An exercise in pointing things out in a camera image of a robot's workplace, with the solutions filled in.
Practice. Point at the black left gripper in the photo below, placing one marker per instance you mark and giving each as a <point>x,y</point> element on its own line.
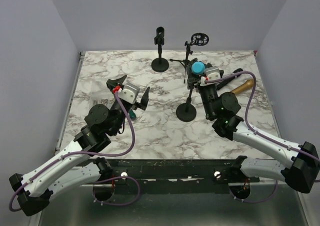
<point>142,105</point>

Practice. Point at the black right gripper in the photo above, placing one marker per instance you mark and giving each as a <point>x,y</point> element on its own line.
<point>192,82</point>

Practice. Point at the black handheld microphone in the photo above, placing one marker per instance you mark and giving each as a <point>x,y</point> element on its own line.
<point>225,82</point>

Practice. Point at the teal microphone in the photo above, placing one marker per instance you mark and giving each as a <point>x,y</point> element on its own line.
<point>197,69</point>

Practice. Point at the gold microphone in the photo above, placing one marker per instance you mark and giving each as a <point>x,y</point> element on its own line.
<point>248,84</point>

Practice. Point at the black round-base microphone stand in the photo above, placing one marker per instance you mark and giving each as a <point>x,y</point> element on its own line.
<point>159,64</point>

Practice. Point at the black shock mount tripod stand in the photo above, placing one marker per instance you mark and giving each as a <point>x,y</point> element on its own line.
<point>197,39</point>

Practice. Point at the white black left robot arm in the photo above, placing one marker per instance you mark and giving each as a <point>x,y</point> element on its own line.
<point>81,161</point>

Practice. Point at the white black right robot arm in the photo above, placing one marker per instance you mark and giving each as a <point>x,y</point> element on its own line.
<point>295,164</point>

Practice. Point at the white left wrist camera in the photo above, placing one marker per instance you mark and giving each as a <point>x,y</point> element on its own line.
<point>129,93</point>

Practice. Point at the green handled screwdriver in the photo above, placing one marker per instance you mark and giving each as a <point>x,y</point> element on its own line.
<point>132,115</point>

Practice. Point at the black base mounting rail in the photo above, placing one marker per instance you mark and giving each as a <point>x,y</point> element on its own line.
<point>171,176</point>

